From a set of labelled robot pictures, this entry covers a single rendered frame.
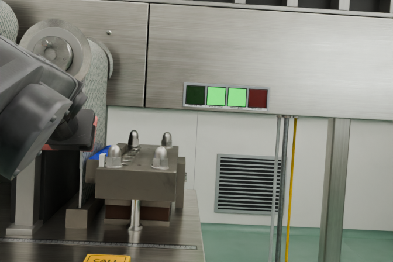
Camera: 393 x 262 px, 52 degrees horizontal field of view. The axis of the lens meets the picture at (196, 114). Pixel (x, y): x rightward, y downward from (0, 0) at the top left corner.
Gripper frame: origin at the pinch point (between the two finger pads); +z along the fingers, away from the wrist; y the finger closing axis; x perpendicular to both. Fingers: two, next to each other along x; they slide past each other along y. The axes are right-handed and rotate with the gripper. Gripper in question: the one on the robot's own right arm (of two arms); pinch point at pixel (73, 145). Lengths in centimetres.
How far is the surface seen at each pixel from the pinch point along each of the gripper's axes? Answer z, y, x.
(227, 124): 246, 59, 122
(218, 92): 29, 30, 29
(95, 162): 9.9, 2.2, 0.2
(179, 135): 251, 17, 112
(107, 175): 6.6, 5.7, -3.4
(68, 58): -3.5, -2.9, 17.0
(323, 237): 69, 70, -3
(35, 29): -4.6, -10.3, 23.0
